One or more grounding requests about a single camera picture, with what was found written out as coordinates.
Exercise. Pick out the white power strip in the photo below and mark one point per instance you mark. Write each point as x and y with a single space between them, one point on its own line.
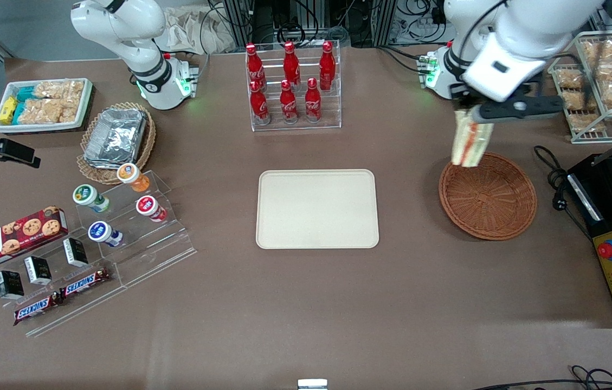
419 26

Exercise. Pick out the clear acrylic stepped snack stand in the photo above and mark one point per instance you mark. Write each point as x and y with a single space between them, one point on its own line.
89 303

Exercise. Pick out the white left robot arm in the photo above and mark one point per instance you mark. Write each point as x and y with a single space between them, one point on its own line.
528 21

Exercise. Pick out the Snickers chocolate bar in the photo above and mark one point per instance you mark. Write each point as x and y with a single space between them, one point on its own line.
37 307
86 281

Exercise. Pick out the small silver white block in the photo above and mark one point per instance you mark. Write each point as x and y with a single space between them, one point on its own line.
312 384

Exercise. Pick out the crumpled beige bag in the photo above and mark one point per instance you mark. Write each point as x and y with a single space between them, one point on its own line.
192 30

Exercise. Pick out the clear acrylic bottle stand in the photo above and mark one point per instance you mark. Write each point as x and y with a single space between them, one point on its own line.
333 119

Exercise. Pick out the red Walkers cookie box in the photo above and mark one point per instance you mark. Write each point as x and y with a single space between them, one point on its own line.
13 238

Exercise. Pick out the aluminium frame rack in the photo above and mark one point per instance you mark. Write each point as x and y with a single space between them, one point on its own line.
306 19

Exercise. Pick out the clear acrylic stepped jar stand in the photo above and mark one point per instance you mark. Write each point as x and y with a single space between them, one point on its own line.
143 249

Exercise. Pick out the white rectangular snack bin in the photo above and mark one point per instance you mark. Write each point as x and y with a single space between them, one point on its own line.
86 108

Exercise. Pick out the green lid gum jar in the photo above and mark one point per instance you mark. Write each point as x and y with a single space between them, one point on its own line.
85 194

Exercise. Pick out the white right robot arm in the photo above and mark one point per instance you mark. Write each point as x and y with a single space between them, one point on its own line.
137 43

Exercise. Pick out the beige plastic serving tray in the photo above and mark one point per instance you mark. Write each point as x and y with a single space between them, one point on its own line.
316 208

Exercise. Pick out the small black carton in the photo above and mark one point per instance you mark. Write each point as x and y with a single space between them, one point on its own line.
9 285
75 252
38 270

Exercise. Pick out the light wicker basket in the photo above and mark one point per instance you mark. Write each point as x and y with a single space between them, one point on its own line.
148 141

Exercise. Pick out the orange lid gum jar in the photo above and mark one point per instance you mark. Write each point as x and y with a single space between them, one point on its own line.
128 172

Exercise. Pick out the red lid gum jar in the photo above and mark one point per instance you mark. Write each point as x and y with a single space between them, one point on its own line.
147 206

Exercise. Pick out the blue lid gum jar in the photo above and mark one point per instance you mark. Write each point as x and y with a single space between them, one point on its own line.
101 232

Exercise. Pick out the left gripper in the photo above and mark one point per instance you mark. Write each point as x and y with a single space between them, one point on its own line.
464 102

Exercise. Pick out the triangle sandwich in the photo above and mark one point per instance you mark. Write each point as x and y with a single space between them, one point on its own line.
471 141

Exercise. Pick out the red Coca-Cola bottle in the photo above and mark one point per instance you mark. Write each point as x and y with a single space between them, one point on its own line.
288 103
255 65
291 65
313 103
327 65
259 105

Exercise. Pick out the brown wicker basket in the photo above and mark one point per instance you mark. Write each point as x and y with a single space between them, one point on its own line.
487 200

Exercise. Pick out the yellow snack packet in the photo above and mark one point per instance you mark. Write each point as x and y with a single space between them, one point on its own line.
7 109

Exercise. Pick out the teal snack packet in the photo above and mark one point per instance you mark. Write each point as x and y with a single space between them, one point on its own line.
26 93
17 112

